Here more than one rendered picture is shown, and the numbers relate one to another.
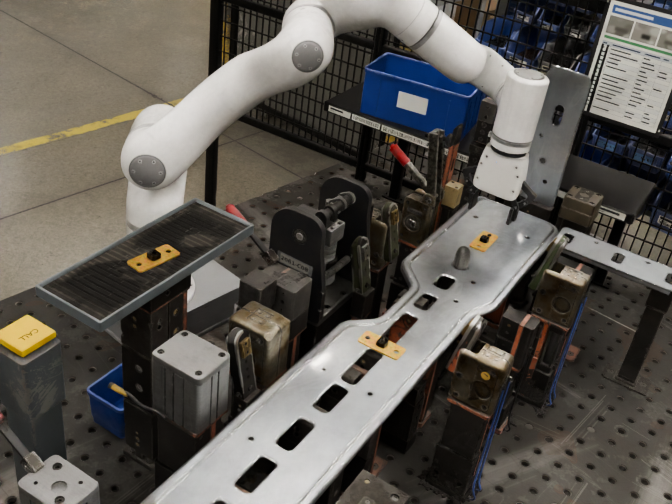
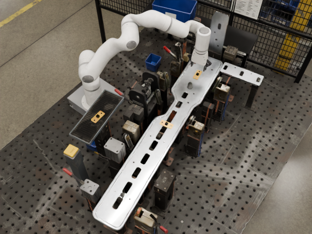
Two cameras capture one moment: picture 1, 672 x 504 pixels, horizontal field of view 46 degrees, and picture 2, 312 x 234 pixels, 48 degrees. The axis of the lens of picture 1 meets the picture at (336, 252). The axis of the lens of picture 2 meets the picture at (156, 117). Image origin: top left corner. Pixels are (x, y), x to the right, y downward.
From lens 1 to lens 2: 92 cm
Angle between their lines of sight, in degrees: 22
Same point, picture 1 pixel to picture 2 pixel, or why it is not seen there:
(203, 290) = not seen: hidden behind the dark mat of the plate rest
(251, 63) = (113, 45)
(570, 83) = (222, 17)
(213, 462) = (125, 171)
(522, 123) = (203, 46)
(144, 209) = (88, 85)
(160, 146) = (90, 72)
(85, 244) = (60, 54)
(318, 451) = (151, 163)
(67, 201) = (48, 35)
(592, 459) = (235, 137)
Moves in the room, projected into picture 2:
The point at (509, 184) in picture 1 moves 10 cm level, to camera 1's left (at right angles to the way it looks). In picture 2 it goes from (202, 61) to (186, 61)
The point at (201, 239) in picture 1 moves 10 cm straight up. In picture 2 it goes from (109, 106) to (107, 95)
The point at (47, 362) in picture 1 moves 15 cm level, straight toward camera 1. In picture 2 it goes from (78, 155) to (86, 178)
